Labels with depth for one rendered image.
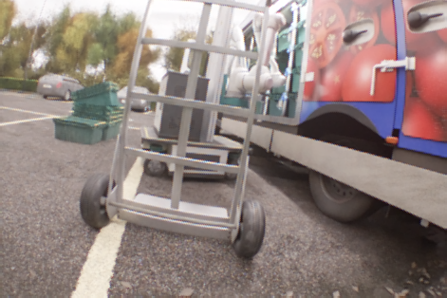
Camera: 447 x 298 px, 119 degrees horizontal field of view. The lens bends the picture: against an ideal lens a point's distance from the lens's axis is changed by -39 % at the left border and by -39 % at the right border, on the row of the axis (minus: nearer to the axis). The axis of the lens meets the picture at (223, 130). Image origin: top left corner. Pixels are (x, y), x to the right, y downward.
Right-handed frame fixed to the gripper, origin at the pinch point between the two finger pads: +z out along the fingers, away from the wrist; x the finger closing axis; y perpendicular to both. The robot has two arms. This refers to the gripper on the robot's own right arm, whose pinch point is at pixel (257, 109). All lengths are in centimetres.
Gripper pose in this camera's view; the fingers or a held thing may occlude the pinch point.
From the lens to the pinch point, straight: 208.1
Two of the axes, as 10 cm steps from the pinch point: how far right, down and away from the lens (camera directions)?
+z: -1.6, 9.8, 0.8
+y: -9.1, -1.2, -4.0
